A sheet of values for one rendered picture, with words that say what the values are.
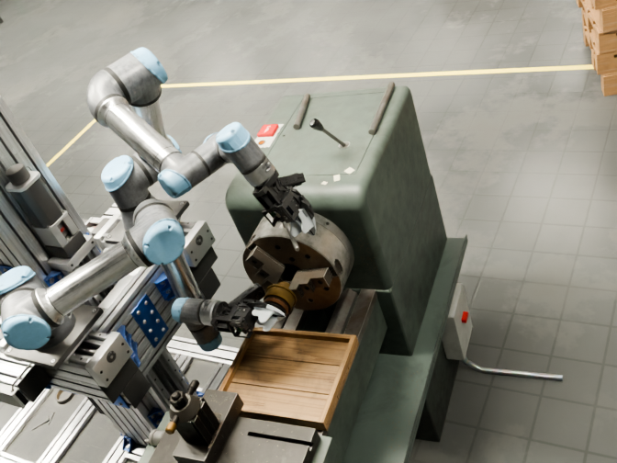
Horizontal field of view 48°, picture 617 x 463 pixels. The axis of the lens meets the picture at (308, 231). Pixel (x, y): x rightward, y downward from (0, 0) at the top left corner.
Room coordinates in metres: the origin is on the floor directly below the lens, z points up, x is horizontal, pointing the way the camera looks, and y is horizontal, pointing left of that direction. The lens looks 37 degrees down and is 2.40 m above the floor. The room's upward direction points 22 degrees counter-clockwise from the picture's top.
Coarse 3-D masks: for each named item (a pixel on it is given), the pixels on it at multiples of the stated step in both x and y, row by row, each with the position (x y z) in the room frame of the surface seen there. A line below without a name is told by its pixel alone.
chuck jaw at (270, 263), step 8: (248, 248) 1.62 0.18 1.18; (256, 248) 1.59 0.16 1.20; (248, 256) 1.59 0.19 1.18; (256, 256) 1.57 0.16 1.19; (264, 256) 1.57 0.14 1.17; (272, 256) 1.58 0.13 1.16; (256, 264) 1.56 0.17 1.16; (264, 264) 1.55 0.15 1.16; (272, 264) 1.56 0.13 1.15; (280, 264) 1.56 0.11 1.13; (256, 272) 1.56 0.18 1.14; (264, 272) 1.53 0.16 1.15; (272, 272) 1.53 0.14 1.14; (280, 272) 1.54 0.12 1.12; (264, 280) 1.53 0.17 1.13; (272, 280) 1.51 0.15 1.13
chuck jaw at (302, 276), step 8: (336, 264) 1.50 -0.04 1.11; (304, 272) 1.52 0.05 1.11; (312, 272) 1.50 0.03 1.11; (320, 272) 1.48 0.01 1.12; (328, 272) 1.48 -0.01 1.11; (336, 272) 1.48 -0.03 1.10; (296, 280) 1.50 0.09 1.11; (304, 280) 1.48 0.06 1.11; (312, 280) 1.47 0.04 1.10; (320, 280) 1.46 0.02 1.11; (328, 280) 1.46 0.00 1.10; (296, 288) 1.46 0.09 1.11; (304, 288) 1.47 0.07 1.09; (312, 288) 1.46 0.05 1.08; (296, 296) 1.47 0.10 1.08
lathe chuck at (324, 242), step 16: (256, 240) 1.60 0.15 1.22; (272, 240) 1.57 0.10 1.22; (288, 240) 1.54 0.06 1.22; (304, 240) 1.52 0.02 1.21; (320, 240) 1.53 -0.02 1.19; (336, 240) 1.55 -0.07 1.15; (288, 256) 1.55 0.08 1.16; (304, 256) 1.52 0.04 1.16; (320, 256) 1.49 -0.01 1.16; (336, 256) 1.50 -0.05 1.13; (288, 272) 1.61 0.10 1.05; (320, 288) 1.51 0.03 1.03; (336, 288) 1.49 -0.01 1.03; (304, 304) 1.56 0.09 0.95; (320, 304) 1.53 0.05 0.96
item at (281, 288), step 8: (272, 288) 1.49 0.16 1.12; (280, 288) 1.48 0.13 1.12; (288, 288) 1.47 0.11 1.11; (264, 296) 1.48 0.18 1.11; (272, 296) 1.46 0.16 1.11; (280, 296) 1.45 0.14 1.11; (288, 296) 1.46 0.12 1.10; (272, 304) 1.44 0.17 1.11; (280, 304) 1.43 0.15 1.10; (288, 304) 1.44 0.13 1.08
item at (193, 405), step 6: (186, 396) 1.19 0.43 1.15; (192, 396) 1.20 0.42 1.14; (192, 402) 1.17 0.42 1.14; (198, 402) 1.18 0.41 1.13; (186, 408) 1.16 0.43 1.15; (192, 408) 1.16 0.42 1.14; (198, 408) 1.17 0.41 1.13; (174, 414) 1.16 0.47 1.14; (180, 414) 1.15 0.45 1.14; (186, 414) 1.15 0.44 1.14; (192, 414) 1.15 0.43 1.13; (180, 420) 1.15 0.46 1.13; (186, 420) 1.14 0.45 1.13
